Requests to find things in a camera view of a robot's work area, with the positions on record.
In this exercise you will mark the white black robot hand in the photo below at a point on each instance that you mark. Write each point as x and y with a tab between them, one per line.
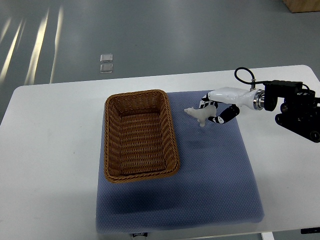
236	98

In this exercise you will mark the white bear figurine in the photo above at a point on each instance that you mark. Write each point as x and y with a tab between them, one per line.
202	114

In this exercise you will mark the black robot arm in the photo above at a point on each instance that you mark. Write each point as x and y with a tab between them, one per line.
300	110

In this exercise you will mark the brown wicker basket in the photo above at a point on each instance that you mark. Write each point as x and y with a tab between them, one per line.
139	137

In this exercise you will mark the blue textured mat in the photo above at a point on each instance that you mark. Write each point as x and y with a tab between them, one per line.
215	184

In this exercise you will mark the wooden box corner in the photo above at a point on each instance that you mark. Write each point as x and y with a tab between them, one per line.
302	6

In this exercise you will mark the black table control panel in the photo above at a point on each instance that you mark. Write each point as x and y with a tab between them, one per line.
313	230

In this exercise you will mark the upper metal floor plate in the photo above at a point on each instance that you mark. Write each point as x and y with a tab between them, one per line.
106	57

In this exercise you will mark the metal floor plate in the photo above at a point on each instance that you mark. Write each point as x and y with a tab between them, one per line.
106	68
106	57

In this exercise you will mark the lower metal floor plate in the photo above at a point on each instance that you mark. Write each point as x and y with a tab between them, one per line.
106	68

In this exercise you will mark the black mat label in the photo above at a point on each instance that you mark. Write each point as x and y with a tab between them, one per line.
140	234

